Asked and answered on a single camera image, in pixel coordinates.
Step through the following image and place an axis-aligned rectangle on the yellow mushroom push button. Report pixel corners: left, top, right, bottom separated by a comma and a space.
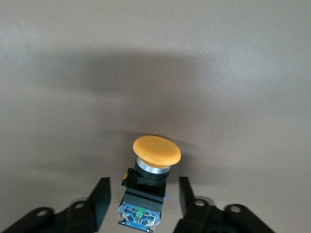
117, 134, 182, 231

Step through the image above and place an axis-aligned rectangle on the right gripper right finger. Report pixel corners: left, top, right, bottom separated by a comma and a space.
173, 176, 276, 233

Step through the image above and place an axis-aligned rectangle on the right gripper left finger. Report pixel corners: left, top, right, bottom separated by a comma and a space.
0, 177, 112, 233

